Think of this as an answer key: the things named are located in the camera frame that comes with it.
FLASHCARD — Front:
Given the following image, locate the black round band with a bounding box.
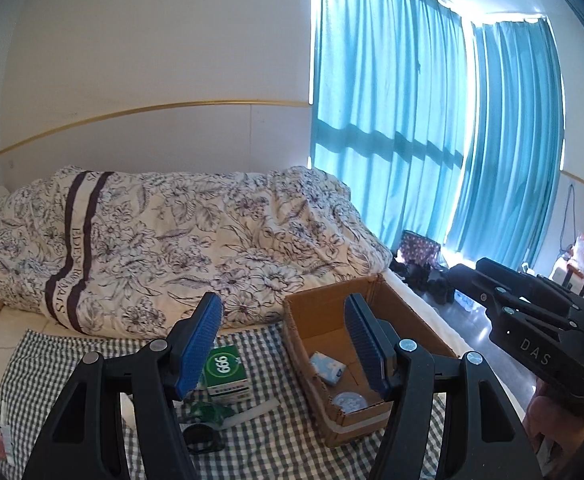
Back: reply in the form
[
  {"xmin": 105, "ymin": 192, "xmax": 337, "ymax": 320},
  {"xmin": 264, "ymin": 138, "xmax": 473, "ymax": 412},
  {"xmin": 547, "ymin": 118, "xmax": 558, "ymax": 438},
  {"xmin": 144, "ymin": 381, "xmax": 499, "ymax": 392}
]
[{"xmin": 181, "ymin": 422, "xmax": 226, "ymax": 455}]

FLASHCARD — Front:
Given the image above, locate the green foil wrapper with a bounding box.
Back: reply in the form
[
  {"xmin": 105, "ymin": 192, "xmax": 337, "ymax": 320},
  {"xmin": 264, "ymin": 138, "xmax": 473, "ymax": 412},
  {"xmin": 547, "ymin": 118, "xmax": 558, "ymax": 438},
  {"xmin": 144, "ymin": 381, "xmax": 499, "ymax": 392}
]
[{"xmin": 181, "ymin": 401, "xmax": 237, "ymax": 428}]

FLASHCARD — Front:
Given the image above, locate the white foam tube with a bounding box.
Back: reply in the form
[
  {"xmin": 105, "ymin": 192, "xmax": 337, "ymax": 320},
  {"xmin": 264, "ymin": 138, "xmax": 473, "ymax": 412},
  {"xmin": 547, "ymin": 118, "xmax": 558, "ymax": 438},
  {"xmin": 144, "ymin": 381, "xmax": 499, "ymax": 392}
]
[{"xmin": 220, "ymin": 398, "xmax": 280, "ymax": 430}]

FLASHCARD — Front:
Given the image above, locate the green 999 medicine box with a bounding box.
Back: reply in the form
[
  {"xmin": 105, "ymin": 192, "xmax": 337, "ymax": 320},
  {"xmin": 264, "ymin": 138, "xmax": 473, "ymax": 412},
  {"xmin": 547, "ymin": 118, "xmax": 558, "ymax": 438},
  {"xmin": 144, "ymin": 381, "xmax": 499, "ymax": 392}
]
[{"xmin": 202, "ymin": 346, "xmax": 252, "ymax": 404}]

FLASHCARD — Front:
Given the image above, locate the person's right hand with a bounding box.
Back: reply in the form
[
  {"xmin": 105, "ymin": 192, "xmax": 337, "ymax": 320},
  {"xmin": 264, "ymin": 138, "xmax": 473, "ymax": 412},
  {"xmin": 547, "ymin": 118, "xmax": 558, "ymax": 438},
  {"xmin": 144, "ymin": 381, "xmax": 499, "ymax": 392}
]
[{"xmin": 523, "ymin": 379, "xmax": 584, "ymax": 479}]

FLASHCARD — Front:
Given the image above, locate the checkered gingham cloth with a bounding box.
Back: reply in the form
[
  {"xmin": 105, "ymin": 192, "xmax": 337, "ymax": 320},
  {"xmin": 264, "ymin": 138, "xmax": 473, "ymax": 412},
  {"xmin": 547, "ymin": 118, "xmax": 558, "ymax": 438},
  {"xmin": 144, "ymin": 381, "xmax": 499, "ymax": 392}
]
[{"xmin": 0, "ymin": 318, "xmax": 448, "ymax": 480}]

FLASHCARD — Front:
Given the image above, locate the clear round plastic container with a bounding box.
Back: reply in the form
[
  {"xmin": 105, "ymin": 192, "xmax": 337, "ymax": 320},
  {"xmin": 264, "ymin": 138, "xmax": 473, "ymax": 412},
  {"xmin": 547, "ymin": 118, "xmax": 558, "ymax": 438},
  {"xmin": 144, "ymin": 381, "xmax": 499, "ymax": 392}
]
[{"xmin": 332, "ymin": 391, "xmax": 369, "ymax": 414}]

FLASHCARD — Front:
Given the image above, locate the polka dot bag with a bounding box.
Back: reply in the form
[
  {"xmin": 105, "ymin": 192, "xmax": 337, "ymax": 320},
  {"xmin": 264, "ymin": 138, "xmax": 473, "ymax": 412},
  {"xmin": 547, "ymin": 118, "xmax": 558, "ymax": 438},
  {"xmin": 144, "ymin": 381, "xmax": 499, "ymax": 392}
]
[{"xmin": 398, "ymin": 230, "xmax": 441, "ymax": 268}]

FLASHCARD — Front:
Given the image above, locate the blue tissue packet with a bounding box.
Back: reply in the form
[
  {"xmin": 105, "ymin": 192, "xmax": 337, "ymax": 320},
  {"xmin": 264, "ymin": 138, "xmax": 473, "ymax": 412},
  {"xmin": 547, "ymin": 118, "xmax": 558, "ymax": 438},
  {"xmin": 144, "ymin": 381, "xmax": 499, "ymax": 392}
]
[{"xmin": 309, "ymin": 351, "xmax": 346, "ymax": 386}]

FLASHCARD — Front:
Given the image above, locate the floral patterned duvet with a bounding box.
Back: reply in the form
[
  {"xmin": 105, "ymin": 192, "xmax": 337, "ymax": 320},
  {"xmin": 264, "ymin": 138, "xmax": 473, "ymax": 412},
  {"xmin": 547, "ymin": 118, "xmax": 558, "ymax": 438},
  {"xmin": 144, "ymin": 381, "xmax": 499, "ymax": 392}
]
[{"xmin": 0, "ymin": 166, "xmax": 392, "ymax": 339}]

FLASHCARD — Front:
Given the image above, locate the brown cardboard box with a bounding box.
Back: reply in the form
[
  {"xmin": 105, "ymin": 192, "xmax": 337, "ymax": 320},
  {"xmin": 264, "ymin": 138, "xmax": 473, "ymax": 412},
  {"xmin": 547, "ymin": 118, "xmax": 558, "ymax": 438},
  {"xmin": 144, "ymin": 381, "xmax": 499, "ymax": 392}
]
[{"xmin": 282, "ymin": 271, "xmax": 467, "ymax": 448}]

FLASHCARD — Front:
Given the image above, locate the teal window curtain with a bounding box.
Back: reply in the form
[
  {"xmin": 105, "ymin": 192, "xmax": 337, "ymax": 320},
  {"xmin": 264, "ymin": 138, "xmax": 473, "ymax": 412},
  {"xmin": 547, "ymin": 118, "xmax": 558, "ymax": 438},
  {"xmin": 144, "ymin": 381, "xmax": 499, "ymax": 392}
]
[{"xmin": 311, "ymin": 0, "xmax": 564, "ymax": 269}]

